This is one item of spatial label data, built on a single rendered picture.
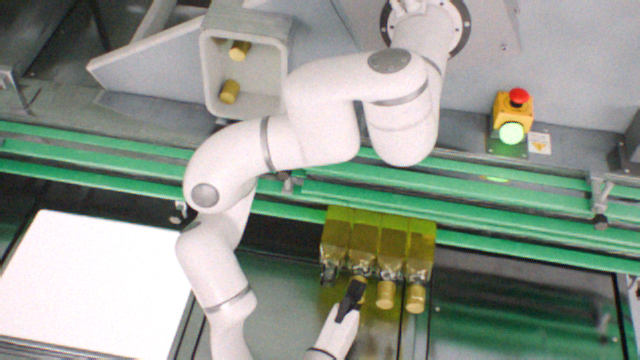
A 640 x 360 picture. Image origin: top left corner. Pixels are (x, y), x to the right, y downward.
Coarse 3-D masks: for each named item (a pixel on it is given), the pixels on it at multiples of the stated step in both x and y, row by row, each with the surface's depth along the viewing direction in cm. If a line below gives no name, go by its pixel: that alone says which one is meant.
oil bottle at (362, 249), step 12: (360, 216) 138; (372, 216) 138; (360, 228) 135; (372, 228) 136; (360, 240) 134; (372, 240) 134; (348, 252) 132; (360, 252) 132; (372, 252) 132; (348, 264) 133; (360, 264) 131; (372, 264) 132
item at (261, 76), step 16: (208, 32) 126; (224, 32) 125; (208, 48) 131; (224, 48) 137; (256, 48) 136; (272, 48) 135; (208, 64) 133; (224, 64) 140; (240, 64) 140; (256, 64) 139; (272, 64) 138; (208, 80) 135; (224, 80) 144; (240, 80) 143; (256, 80) 142; (272, 80) 141; (208, 96) 138; (240, 96) 144; (256, 96) 145; (272, 96) 145; (224, 112) 142; (240, 112) 142; (256, 112) 142; (272, 112) 142
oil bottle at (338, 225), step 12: (336, 204) 139; (336, 216) 137; (348, 216) 137; (324, 228) 135; (336, 228) 135; (348, 228) 135; (324, 240) 133; (336, 240) 133; (348, 240) 133; (324, 252) 131; (336, 252) 131
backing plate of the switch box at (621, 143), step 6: (618, 138) 137; (624, 138) 137; (618, 144) 136; (624, 144) 136; (618, 150) 135; (624, 150) 135; (624, 156) 134; (624, 162) 133; (630, 162) 133; (636, 162) 133; (624, 168) 132; (630, 168) 132; (636, 168) 132; (624, 174) 131; (630, 174) 131; (636, 174) 131
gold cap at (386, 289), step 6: (384, 282) 129; (390, 282) 129; (378, 288) 129; (384, 288) 128; (390, 288) 128; (378, 294) 128; (384, 294) 127; (390, 294) 127; (378, 300) 127; (384, 300) 126; (390, 300) 126; (378, 306) 128; (384, 306) 128; (390, 306) 128
